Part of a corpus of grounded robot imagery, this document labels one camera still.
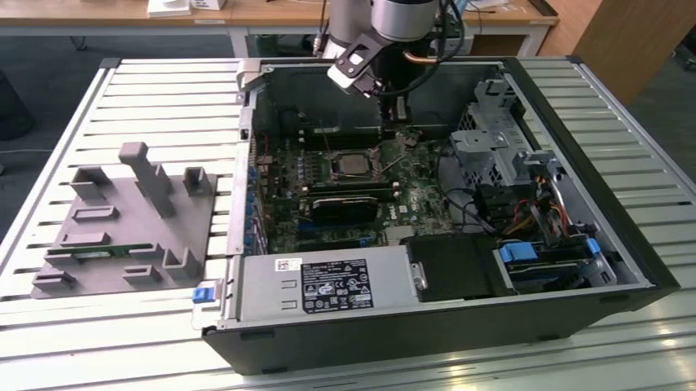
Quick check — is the wooden cabinet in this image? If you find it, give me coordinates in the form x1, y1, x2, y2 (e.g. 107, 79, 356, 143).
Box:
571, 0, 696, 105

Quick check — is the black plastic drive cover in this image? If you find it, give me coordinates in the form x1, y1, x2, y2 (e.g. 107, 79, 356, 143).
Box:
405, 234, 516, 303

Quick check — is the thin wire locking lever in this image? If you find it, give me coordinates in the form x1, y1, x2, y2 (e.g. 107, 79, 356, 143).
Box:
378, 152, 413, 177
319, 120, 334, 159

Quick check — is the green motherboard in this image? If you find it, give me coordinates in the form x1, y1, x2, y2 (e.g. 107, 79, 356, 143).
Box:
253, 130, 458, 253

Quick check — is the black open PC case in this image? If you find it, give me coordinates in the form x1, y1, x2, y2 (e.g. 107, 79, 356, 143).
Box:
201, 55, 681, 376

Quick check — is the plain white box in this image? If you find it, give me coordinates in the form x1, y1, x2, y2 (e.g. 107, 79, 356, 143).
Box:
146, 0, 193, 18

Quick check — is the CPU socket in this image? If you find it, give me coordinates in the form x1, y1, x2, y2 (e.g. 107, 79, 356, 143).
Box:
323, 149, 382, 182

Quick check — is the green RAM stick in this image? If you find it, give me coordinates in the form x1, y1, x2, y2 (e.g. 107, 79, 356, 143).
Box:
47, 243, 152, 260

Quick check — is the silver metal handle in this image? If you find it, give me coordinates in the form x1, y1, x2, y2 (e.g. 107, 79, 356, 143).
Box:
410, 262, 430, 291

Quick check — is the silver metal drive cage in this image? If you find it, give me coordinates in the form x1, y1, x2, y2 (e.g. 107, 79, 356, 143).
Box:
448, 79, 571, 192

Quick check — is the silver CPU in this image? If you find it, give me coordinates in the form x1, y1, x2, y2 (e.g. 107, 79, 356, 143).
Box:
333, 156, 372, 175

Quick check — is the black RAM stick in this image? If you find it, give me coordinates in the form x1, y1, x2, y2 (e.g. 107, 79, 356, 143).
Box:
307, 189, 396, 200
302, 126, 382, 139
310, 182, 394, 191

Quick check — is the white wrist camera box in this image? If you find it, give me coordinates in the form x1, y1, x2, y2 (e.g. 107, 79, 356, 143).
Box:
325, 34, 386, 99

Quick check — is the blue disk carrier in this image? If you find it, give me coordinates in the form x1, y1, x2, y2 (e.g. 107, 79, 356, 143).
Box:
497, 242, 540, 266

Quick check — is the black graphics card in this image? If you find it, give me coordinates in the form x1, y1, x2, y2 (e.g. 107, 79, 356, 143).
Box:
309, 197, 380, 224

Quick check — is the silver chipset heatsink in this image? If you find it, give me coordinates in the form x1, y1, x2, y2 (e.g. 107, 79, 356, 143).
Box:
384, 226, 418, 245

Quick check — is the coloured power wire bundle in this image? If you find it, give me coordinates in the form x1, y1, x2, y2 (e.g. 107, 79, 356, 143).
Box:
502, 174, 576, 239

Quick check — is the grey power supply unit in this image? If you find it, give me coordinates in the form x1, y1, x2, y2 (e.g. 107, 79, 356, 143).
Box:
217, 247, 424, 327

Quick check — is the grey parts rack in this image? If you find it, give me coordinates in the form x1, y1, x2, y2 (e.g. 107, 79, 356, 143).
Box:
31, 141, 219, 301

